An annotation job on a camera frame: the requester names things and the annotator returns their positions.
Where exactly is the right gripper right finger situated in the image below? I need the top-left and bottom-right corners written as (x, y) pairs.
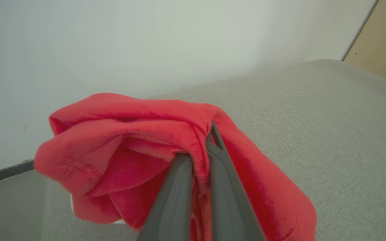
top-left (206, 122), bottom-right (267, 241)

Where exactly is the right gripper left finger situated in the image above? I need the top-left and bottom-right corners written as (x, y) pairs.
top-left (136, 153), bottom-right (194, 241)

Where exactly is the red and white garment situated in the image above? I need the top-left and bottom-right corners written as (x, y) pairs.
top-left (33, 93), bottom-right (317, 241)

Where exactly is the grey fabric sofa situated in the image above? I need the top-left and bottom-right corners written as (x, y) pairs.
top-left (41, 59), bottom-right (386, 241)

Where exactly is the black baseboard strip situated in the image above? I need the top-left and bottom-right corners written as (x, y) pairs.
top-left (0, 160), bottom-right (35, 187)

